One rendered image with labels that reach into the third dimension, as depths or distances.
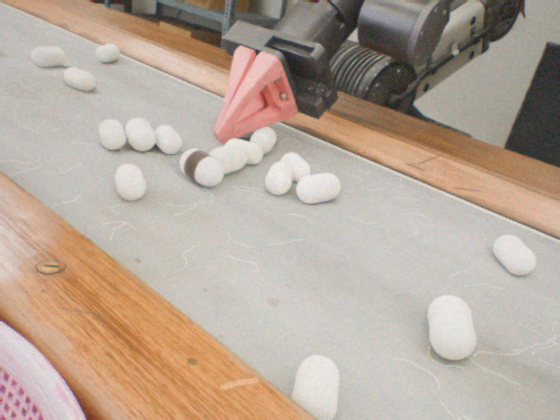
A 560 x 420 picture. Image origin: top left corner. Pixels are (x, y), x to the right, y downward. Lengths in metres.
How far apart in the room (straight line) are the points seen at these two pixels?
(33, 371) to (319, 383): 0.10
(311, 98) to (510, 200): 0.19
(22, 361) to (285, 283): 0.14
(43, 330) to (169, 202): 0.17
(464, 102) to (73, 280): 2.38
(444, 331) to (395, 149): 0.27
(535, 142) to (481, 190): 1.95
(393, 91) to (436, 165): 0.34
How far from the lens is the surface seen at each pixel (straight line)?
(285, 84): 0.46
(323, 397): 0.21
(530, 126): 2.42
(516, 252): 0.37
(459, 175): 0.48
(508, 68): 2.47
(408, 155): 0.50
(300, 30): 0.47
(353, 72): 0.79
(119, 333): 0.21
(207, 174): 0.37
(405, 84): 0.83
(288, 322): 0.26
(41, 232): 0.27
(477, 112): 2.52
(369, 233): 0.36
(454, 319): 0.27
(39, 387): 0.19
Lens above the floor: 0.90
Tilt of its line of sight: 26 degrees down
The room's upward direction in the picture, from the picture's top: 11 degrees clockwise
